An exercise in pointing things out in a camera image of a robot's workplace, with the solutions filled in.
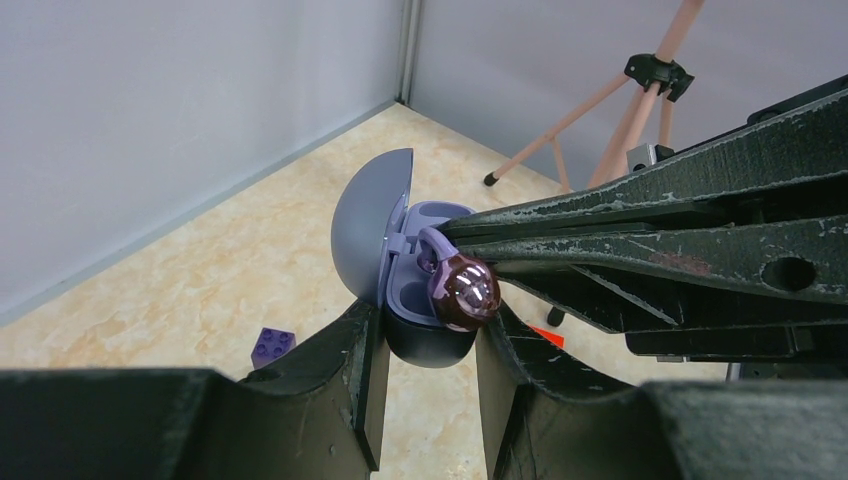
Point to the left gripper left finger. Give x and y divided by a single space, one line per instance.
320 411

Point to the red block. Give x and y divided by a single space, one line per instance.
552 337

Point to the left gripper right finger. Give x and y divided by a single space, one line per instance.
545 414

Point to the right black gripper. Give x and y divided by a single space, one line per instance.
733 250

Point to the silver lilac oval case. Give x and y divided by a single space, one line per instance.
375 248

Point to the purple clip earbud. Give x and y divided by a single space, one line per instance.
463 291

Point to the purple white green brick stack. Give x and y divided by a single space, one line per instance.
270 345

